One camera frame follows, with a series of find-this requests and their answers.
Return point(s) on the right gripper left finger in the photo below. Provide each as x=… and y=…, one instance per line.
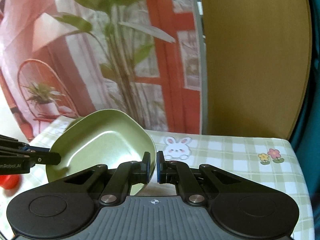
x=127, y=174

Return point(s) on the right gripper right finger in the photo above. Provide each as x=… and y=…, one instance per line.
x=181, y=176

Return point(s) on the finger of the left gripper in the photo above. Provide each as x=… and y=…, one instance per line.
x=13, y=146
x=45, y=158

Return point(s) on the red bowl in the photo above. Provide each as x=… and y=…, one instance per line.
x=8, y=182

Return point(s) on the green square plate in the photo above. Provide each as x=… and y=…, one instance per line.
x=75, y=121
x=108, y=136

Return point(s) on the green plaid bunny tablecloth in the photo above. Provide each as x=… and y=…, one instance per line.
x=246, y=157

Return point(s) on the printed room backdrop cloth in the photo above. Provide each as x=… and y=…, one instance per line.
x=74, y=57

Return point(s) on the wooden headboard panel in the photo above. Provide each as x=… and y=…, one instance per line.
x=258, y=56

